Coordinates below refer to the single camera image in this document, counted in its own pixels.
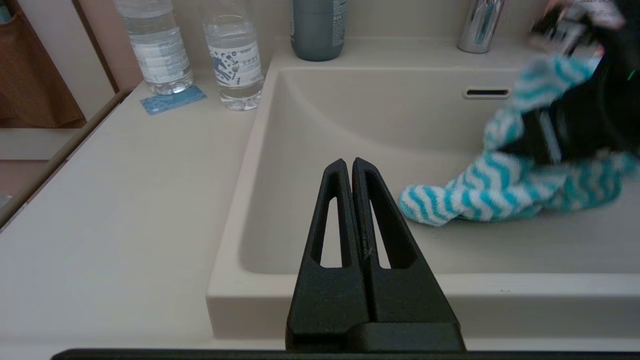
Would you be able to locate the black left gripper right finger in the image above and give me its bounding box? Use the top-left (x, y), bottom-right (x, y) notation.
top-left (351, 157), bottom-right (467, 352)

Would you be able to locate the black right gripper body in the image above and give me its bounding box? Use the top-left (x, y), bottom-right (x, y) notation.
top-left (542, 64), bottom-right (621, 164)

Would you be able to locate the small water bottle blue print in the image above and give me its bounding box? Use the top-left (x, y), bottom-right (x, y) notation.
top-left (202, 0), bottom-right (265, 112)

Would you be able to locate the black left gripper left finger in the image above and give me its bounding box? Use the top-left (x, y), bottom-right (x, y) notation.
top-left (285, 158), bottom-right (374, 352)

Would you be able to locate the beige wash basin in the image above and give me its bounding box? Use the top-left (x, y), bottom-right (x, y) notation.
top-left (206, 37), bottom-right (640, 342)

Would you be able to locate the blue card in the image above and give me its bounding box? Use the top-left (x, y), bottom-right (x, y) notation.
top-left (139, 84), bottom-right (209, 117)

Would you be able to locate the chrome faucet body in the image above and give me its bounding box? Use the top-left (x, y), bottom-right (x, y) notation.
top-left (457, 0), bottom-right (506, 55)

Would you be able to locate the dark grey pump bottle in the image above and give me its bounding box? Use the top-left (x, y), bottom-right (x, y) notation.
top-left (290, 0), bottom-right (348, 63)

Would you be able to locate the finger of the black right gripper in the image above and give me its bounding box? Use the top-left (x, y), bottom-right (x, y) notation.
top-left (519, 110), bottom-right (546, 139)
top-left (499, 134), bottom-right (546, 166)

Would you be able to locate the small water bottle plain label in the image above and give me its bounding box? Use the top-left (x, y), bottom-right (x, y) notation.
top-left (113, 0), bottom-right (195, 96)

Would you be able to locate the teal white zigzag striped towel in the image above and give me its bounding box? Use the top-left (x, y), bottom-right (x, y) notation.
top-left (398, 53), bottom-right (640, 228)

